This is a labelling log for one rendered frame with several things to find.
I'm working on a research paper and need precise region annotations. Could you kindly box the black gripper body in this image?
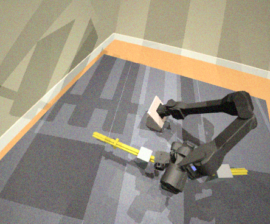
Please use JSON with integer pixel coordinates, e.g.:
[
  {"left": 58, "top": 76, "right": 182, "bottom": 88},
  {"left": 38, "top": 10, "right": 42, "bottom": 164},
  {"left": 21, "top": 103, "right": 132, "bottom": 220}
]
[{"left": 161, "top": 142, "right": 182, "bottom": 194}]

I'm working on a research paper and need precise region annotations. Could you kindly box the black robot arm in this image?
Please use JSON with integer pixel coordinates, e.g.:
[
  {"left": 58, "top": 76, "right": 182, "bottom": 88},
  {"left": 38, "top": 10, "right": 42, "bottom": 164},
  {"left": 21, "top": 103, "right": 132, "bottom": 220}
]
[{"left": 154, "top": 91, "right": 258, "bottom": 192}]

